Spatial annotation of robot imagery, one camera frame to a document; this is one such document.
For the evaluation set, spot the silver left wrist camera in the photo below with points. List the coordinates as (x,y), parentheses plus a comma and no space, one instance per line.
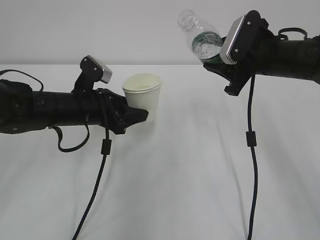
(94,70)

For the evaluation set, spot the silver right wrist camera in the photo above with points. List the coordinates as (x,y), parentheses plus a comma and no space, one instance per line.
(244,34)

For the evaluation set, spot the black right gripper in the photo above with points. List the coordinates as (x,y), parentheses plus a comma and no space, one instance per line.
(237,75)

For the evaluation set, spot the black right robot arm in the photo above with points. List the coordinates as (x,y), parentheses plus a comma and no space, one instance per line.
(275,57)

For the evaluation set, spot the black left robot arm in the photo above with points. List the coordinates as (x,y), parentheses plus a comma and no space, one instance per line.
(24,110)

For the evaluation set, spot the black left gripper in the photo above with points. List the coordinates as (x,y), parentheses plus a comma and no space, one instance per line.
(119,115)

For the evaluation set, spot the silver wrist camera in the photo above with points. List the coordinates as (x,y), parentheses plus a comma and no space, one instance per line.
(94,70)
(244,34)

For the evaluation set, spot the white paper cup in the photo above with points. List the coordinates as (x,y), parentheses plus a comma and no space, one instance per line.
(142,91)

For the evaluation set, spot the clear water bottle green label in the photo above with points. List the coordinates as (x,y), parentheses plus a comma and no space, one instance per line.
(202,38)

